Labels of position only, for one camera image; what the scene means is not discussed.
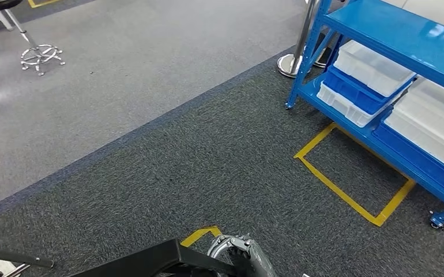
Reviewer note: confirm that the wide white plastic bin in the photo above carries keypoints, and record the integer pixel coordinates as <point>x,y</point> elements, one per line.
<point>443,99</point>
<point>428,126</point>
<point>417,139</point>

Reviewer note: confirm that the wide blue plastic bin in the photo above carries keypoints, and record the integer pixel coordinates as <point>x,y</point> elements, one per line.
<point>405,156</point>

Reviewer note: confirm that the small white plastic bin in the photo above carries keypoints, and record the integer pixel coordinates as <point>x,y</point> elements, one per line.
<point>344,109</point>
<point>371,69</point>

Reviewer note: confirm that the blue metal shelf rack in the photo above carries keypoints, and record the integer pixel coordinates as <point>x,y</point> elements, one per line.
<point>397,30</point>

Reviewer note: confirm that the yellow floor tape square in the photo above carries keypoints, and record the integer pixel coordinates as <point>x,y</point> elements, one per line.
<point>340,191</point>

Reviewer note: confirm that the yellow floor tape marker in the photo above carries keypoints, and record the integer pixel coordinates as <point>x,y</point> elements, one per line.
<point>40,4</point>
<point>199,234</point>

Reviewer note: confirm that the black plastic plate bracket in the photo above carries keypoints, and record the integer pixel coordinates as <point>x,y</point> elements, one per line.
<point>149,260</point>

